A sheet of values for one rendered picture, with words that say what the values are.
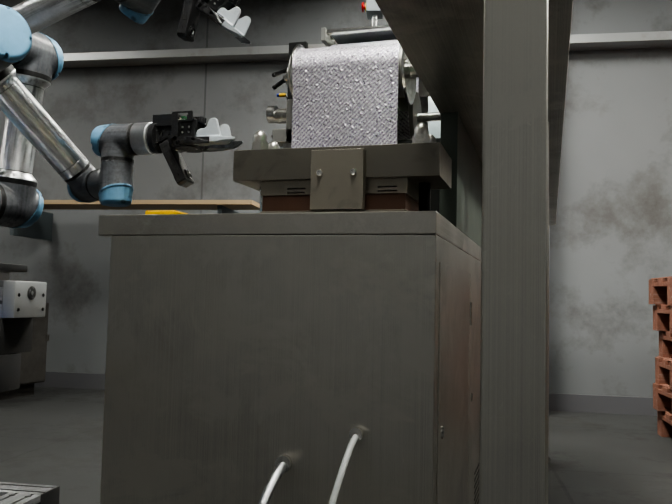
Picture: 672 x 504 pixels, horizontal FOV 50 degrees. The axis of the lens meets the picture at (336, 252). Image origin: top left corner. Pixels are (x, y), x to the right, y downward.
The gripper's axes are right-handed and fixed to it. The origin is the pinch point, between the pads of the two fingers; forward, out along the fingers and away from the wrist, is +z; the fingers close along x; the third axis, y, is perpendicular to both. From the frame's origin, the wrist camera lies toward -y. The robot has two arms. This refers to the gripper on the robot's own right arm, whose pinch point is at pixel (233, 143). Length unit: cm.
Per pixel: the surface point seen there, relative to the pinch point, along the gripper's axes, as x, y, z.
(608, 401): 388, -100, 108
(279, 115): 7.8, 8.1, 7.9
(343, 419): -26, -55, 35
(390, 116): -0.4, 4.3, 36.0
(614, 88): 390, 120, 112
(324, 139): -0.3, 0.0, 21.6
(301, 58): 0.1, 18.5, 15.6
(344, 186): -22.1, -13.9, 32.6
